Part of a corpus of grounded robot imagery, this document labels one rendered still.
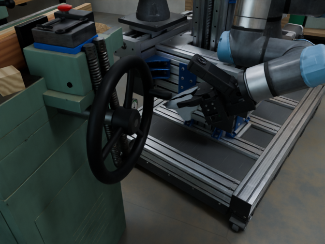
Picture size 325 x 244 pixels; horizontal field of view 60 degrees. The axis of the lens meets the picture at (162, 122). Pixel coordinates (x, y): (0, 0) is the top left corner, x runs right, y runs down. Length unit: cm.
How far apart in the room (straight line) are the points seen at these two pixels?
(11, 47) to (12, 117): 16
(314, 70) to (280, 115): 127
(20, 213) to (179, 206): 91
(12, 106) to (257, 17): 54
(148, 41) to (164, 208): 81
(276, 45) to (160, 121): 108
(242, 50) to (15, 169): 56
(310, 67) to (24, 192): 64
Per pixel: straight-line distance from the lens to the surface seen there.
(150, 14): 127
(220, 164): 141
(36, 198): 75
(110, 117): 64
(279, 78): 59
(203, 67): 61
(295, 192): 169
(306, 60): 59
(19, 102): 63
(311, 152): 198
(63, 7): 69
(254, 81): 60
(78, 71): 60
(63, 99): 64
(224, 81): 61
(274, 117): 182
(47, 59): 64
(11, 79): 62
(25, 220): 76
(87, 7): 106
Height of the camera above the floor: 118
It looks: 36 degrees down
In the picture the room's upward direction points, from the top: straight up
